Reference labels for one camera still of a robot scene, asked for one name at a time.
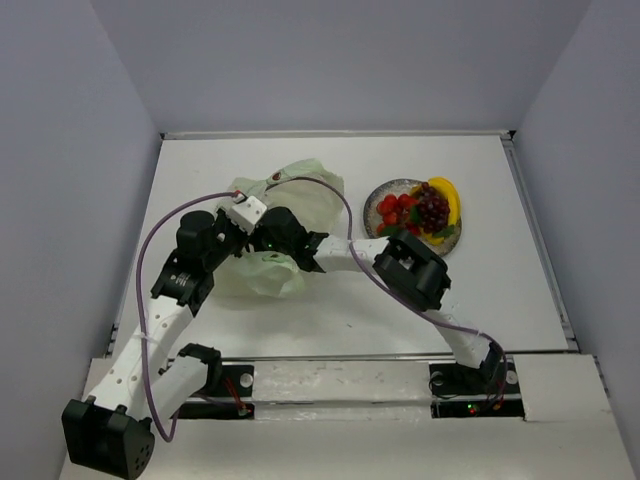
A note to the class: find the speckled grey round plate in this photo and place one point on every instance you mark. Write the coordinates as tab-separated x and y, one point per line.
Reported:
396	187

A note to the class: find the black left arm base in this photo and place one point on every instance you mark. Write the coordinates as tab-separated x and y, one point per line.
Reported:
230	399

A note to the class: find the green printed plastic bag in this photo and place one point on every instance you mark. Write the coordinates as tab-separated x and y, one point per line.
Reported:
306	188

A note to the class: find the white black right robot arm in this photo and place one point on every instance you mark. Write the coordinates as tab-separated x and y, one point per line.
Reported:
405	269

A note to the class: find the dark red fake cherries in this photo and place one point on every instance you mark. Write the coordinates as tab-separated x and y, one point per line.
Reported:
433	209

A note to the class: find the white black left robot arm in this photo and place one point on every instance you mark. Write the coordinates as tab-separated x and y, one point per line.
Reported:
115	428

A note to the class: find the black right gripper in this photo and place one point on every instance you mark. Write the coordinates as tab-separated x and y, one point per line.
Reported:
258	228

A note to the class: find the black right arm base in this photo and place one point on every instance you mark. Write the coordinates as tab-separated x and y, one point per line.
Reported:
458	392

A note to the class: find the red fake fruit bunch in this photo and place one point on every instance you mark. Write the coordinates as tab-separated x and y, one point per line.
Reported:
396	214

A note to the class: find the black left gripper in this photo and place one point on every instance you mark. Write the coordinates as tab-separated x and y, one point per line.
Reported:
223	219

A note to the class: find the yellow fake banana bunch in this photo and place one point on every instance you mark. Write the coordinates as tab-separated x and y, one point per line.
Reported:
453	230

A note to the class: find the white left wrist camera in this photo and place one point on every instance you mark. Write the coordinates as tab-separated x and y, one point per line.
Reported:
247	212

